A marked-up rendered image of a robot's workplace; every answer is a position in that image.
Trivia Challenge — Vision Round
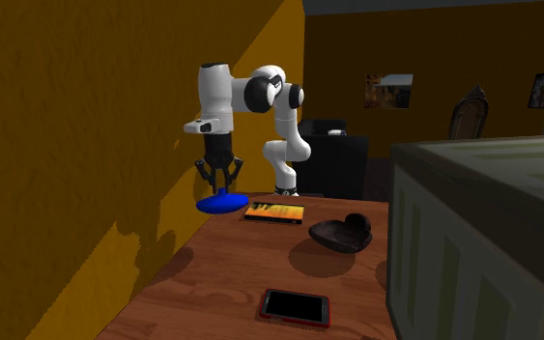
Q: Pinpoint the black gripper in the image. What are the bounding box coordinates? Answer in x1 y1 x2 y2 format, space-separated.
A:
193 131 244 195

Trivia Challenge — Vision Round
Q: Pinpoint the blue flat dish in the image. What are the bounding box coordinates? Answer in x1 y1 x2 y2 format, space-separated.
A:
195 186 250 215

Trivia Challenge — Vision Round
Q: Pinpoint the orange and black book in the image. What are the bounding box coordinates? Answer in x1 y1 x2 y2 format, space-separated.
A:
243 201 305 226

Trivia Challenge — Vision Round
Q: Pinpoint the black cabinet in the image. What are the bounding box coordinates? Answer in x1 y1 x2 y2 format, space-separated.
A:
292 118 371 201

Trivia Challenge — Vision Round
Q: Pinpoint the dark brown carved bowl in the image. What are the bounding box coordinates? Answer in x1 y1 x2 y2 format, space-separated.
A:
307 212 374 255

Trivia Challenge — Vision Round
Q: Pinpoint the red-cased black smartphone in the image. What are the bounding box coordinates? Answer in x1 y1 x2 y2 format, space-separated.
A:
257 288 332 329

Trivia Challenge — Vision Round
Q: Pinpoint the dark wooden chair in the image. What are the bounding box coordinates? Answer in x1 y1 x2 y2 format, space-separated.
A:
447 83 490 141

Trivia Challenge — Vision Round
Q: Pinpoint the grey-green panelled cabinet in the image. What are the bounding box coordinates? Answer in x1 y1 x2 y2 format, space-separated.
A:
386 134 544 340

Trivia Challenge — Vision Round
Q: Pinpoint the landscape wall picture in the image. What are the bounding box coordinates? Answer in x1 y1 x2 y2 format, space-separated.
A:
363 72 415 110

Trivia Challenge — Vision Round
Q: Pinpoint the dark framed wall picture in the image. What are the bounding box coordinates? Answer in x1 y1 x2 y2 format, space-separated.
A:
527 71 544 110

